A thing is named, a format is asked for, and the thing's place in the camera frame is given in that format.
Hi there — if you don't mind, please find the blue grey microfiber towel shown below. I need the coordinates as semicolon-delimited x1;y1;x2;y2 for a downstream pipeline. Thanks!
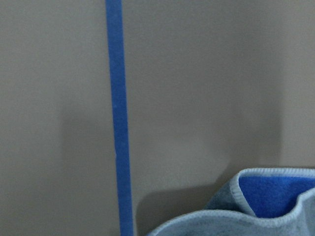
151;168;315;236

